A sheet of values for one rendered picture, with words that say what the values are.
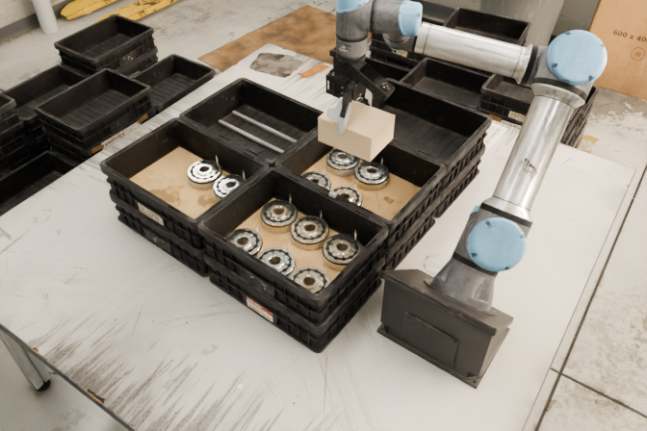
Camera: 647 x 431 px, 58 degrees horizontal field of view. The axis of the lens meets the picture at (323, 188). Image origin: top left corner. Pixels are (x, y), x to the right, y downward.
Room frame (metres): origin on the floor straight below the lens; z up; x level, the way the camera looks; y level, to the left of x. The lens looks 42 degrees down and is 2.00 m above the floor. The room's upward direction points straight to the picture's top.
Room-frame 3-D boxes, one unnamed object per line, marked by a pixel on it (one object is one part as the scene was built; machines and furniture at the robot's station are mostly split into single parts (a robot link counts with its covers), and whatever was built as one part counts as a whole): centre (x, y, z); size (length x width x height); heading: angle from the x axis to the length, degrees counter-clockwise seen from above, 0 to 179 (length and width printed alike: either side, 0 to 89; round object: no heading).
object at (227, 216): (1.05, 0.08, 0.87); 0.40 x 0.30 x 0.11; 53
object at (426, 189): (1.29, -0.10, 0.92); 0.40 x 0.30 x 0.02; 53
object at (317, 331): (1.05, 0.08, 0.76); 0.40 x 0.30 x 0.12; 53
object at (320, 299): (1.05, 0.08, 0.92); 0.40 x 0.30 x 0.02; 53
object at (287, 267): (0.99, 0.12, 0.86); 0.10 x 0.10 x 0.01
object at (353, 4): (1.27, -0.07, 1.40); 0.09 x 0.08 x 0.11; 78
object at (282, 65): (2.25, 0.21, 0.71); 0.22 x 0.19 x 0.01; 56
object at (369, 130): (1.26, -0.09, 1.08); 0.16 x 0.12 x 0.07; 56
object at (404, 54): (3.02, -0.50, 0.31); 0.40 x 0.30 x 0.34; 56
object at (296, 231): (1.10, 0.04, 0.86); 0.10 x 0.10 x 0.01
